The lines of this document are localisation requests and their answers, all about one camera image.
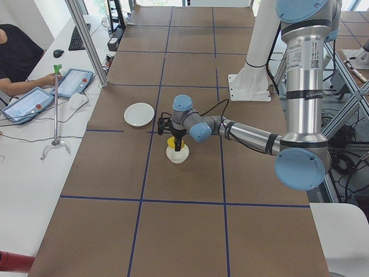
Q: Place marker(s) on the metal reacher grabber tool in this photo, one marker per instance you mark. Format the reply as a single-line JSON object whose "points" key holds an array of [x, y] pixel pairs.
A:
{"points": [[56, 143]]}

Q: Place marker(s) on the black computer mouse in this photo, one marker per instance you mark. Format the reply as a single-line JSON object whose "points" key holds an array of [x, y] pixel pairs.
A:
{"points": [[58, 53]]}

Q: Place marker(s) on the white plate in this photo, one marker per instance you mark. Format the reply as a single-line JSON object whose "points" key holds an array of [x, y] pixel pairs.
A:
{"points": [[139, 114]]}

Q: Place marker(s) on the blue teach pendant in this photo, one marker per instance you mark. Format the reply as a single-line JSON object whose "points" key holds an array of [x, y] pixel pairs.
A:
{"points": [[28, 106], [74, 81]]}

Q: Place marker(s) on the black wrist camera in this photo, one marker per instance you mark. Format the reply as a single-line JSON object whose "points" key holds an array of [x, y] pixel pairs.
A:
{"points": [[164, 123]]}

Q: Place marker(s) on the black power box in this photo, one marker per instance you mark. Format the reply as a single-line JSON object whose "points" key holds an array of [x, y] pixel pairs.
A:
{"points": [[115, 39]]}

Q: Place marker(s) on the black keyboard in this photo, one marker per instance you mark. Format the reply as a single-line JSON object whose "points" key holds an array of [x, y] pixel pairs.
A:
{"points": [[76, 42]]}

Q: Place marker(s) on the near blue teach pendant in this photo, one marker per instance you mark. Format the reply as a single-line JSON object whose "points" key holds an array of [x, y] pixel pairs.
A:
{"points": [[28, 106]]}

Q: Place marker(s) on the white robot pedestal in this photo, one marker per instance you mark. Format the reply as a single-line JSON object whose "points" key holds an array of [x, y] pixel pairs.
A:
{"points": [[251, 83]]}

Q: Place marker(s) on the red object at edge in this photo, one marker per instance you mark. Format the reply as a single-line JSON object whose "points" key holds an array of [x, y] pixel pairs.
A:
{"points": [[18, 263]]}

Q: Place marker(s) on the white cloth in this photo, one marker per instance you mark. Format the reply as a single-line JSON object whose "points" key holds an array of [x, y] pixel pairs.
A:
{"points": [[77, 100]]}

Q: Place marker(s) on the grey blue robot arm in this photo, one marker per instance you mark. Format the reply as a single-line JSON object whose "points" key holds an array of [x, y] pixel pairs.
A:
{"points": [[302, 158]]}

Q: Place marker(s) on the yellow lemon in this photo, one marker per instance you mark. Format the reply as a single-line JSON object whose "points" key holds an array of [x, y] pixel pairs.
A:
{"points": [[171, 143]]}

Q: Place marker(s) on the white bowl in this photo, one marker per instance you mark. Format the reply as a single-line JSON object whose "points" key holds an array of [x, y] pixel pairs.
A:
{"points": [[177, 157]]}

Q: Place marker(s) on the person in black shirt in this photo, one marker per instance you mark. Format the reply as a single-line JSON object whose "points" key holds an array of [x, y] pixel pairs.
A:
{"points": [[19, 56]]}

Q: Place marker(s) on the white chair corner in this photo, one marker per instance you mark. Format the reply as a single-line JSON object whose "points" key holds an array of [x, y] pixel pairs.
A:
{"points": [[343, 233]]}

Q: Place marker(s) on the far blue teach pendant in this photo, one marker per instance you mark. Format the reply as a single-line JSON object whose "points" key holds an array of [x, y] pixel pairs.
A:
{"points": [[74, 81]]}

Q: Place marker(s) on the aluminium frame post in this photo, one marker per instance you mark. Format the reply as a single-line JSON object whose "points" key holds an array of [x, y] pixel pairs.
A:
{"points": [[78, 18]]}

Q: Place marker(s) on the brown paper table cover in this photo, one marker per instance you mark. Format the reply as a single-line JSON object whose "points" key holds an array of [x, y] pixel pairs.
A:
{"points": [[126, 210]]}

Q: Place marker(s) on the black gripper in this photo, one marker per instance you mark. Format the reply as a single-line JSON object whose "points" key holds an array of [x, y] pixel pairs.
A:
{"points": [[179, 134]]}

